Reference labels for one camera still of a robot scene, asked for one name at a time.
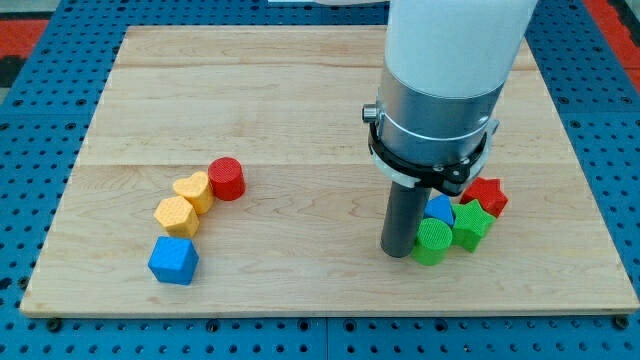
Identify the small blue pentagon block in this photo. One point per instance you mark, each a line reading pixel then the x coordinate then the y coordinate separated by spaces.
pixel 440 208

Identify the yellow hexagon block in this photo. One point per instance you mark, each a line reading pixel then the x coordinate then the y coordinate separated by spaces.
pixel 177 217

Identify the green cylinder block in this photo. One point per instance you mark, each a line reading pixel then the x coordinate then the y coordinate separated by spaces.
pixel 433 239

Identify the green star block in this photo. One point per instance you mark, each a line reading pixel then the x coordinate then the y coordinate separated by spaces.
pixel 471 224

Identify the red star block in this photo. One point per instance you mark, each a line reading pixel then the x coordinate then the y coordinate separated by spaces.
pixel 489 193

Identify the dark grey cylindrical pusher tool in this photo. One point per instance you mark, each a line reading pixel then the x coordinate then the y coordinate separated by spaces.
pixel 405 209

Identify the red cylinder block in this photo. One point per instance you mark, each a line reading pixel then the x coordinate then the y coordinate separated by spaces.
pixel 226 178

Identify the blue cube block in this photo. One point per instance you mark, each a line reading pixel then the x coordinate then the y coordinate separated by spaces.
pixel 173 260

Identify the light wooden board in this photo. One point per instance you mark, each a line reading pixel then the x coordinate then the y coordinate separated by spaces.
pixel 304 239

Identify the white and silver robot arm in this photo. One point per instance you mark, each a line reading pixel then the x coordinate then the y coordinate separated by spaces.
pixel 445 64

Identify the yellow heart block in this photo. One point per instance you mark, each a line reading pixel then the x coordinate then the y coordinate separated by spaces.
pixel 197 190

